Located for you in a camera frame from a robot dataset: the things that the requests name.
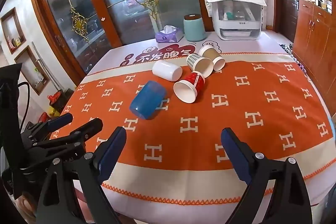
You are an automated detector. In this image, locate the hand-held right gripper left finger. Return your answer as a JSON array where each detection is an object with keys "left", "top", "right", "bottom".
[{"left": 37, "top": 127, "right": 127, "bottom": 224}]

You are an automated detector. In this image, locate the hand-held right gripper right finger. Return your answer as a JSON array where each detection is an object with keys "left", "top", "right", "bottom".
[{"left": 221, "top": 128, "right": 313, "bottom": 224}]

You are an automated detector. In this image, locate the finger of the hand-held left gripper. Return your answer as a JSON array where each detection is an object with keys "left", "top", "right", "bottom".
[
  {"left": 26, "top": 117, "right": 104, "bottom": 160},
  {"left": 21, "top": 113, "right": 74, "bottom": 142}
]

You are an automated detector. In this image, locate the blue plastic cup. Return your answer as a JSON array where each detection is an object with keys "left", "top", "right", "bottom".
[{"left": 129, "top": 80, "right": 168, "bottom": 121}]

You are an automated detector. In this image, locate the red paper cup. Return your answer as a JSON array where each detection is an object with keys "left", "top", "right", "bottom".
[{"left": 173, "top": 71, "right": 206, "bottom": 104}]

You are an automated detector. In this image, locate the white plastic cup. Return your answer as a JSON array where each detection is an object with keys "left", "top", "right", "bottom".
[{"left": 152, "top": 60, "right": 183, "bottom": 82}]

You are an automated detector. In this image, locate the checked paper cup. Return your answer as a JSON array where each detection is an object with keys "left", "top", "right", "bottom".
[{"left": 186, "top": 54, "right": 214, "bottom": 78}]

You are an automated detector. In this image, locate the brown ribbed paper cup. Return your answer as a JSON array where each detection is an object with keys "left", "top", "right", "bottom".
[{"left": 198, "top": 45, "right": 226, "bottom": 72}]

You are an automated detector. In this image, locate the red ornament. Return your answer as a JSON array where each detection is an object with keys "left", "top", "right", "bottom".
[{"left": 47, "top": 91, "right": 64, "bottom": 107}]

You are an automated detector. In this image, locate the orange patterned tablecloth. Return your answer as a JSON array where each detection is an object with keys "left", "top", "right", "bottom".
[{"left": 49, "top": 59, "right": 334, "bottom": 209}]

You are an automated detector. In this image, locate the purple tissue box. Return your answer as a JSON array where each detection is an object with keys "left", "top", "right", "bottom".
[{"left": 155, "top": 25, "right": 184, "bottom": 43}]

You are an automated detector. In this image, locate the white storage box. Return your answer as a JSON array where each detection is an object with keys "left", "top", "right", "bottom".
[{"left": 211, "top": 0, "right": 263, "bottom": 41}]

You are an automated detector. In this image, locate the teal canister with brown lid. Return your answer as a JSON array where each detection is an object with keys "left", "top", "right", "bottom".
[{"left": 183, "top": 14, "right": 207, "bottom": 42}]

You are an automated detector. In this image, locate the wooden cabinet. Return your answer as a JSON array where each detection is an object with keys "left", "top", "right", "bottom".
[{"left": 292, "top": 0, "right": 336, "bottom": 94}]

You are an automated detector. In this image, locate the black cable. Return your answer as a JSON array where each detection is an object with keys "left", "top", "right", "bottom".
[{"left": 16, "top": 82, "right": 30, "bottom": 132}]

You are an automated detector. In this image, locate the wooden wall niche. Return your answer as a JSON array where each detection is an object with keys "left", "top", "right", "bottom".
[
  {"left": 14, "top": 45, "right": 51, "bottom": 96},
  {"left": 0, "top": 7, "right": 27, "bottom": 54}
]

